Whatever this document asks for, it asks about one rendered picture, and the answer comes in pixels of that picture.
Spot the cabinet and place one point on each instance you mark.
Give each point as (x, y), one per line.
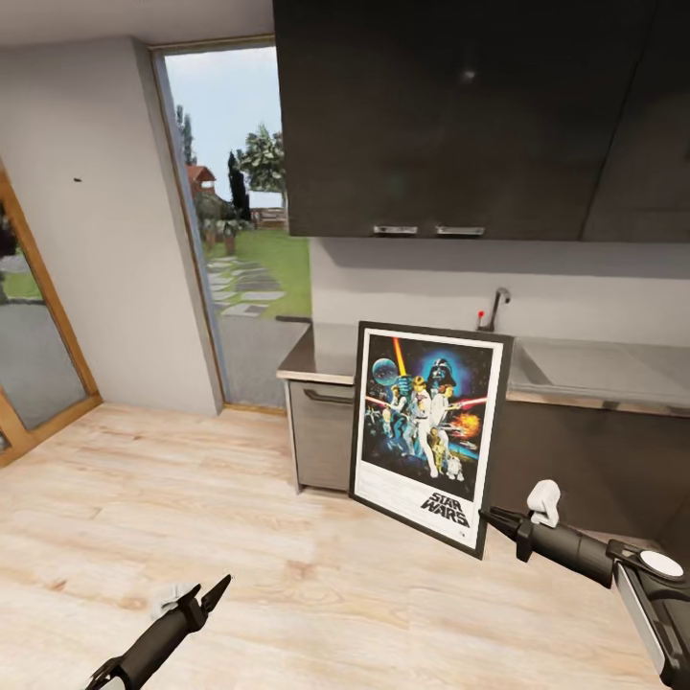
(450, 119)
(643, 190)

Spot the fixed window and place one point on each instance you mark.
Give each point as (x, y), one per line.
(219, 100)

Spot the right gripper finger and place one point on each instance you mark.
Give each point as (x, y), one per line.
(508, 514)
(505, 526)

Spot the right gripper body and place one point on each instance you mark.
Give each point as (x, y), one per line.
(561, 544)

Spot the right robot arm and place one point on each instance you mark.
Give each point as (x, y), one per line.
(655, 589)

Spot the poster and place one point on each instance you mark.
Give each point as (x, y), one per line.
(428, 410)

